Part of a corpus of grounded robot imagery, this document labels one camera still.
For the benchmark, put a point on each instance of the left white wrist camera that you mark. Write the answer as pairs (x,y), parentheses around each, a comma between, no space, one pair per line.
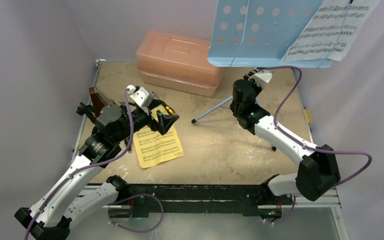
(140,95)

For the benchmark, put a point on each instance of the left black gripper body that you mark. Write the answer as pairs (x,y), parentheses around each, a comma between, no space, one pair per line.
(140,119)

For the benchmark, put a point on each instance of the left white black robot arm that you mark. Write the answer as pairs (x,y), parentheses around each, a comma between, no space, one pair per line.
(59,210)

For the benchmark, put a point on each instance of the light blue music stand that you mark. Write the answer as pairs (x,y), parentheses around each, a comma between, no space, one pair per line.
(257,33)

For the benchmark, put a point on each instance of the yellow sheet music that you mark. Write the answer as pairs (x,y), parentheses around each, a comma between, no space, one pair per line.
(153,148)

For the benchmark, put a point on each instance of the pink plastic storage box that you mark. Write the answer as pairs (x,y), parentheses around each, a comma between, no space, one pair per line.
(177,62)

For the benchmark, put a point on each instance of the white sheet music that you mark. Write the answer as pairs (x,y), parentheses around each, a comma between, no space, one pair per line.
(331,32)

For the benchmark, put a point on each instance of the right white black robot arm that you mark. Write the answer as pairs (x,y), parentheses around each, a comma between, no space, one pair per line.
(317,167)

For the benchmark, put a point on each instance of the black round microphone stand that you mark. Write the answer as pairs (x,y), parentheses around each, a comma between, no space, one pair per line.
(87,110)

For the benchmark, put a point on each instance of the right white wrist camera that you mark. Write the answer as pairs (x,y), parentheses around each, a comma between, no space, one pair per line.
(268,75)

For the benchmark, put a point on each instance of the brown wooden metronome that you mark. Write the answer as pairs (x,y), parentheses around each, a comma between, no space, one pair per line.
(99,100)

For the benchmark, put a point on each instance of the black yellow screwdriver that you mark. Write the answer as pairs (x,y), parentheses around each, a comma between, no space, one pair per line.
(169,110)

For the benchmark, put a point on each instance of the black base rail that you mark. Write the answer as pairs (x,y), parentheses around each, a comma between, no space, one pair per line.
(247,200)

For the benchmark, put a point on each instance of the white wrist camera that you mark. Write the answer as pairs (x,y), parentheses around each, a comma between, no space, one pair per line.
(140,95)
(268,75)

